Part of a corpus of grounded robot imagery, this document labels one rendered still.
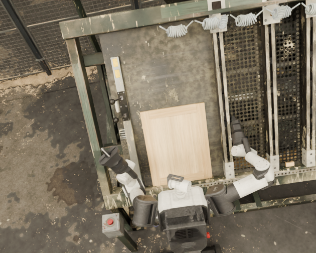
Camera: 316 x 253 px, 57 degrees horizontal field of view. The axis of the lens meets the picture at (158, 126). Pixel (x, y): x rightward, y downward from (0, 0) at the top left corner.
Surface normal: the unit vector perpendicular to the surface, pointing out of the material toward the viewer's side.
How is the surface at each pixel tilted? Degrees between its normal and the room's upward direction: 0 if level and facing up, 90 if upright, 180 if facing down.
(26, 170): 0
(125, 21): 51
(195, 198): 23
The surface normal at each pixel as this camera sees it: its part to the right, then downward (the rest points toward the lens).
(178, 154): 0.02, 0.29
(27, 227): -0.11, -0.54
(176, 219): -0.14, -0.82
